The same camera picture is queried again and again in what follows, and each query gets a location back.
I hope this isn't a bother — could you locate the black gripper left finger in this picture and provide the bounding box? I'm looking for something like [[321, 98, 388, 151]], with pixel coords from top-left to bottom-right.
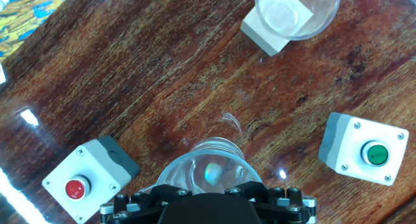
[[99, 184, 196, 224]]

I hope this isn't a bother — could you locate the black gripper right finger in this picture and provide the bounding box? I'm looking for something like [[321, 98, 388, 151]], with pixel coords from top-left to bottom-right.
[[224, 180, 319, 224]]

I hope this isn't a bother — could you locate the clear mug with water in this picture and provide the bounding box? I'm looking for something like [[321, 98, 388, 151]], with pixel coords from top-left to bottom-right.
[[155, 136, 263, 195]]

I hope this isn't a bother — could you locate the clear empty plastic cup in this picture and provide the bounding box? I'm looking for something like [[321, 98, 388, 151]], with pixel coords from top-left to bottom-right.
[[254, 0, 341, 42]]

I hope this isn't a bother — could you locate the red push button box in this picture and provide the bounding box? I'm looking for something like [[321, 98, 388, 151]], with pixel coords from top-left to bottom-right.
[[41, 135, 140, 224]]

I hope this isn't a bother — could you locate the green push button box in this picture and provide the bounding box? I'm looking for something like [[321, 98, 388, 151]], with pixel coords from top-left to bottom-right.
[[317, 112, 410, 187]]

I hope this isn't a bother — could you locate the glossy wood grain mat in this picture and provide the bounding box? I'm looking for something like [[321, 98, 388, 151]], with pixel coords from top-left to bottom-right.
[[0, 0, 416, 224]]

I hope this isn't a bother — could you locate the light wooden cube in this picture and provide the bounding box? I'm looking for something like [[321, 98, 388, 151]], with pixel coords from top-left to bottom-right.
[[240, 0, 315, 57]]

